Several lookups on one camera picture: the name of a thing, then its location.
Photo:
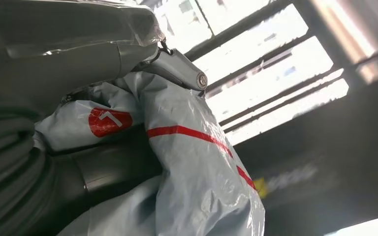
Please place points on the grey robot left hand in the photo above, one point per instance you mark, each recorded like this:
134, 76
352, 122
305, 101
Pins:
62, 58

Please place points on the grey mailer bag red stripe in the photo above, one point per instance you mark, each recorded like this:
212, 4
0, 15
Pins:
192, 169

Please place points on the ribbed grey left arm sleeve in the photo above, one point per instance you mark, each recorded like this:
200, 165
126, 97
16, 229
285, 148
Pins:
6, 169

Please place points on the white building outside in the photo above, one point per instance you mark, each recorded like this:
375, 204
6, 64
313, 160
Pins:
273, 52

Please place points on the label sticker with yellow patch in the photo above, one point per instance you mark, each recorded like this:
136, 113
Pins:
290, 178

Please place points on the dark window frame with slats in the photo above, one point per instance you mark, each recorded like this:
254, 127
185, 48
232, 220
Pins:
241, 25

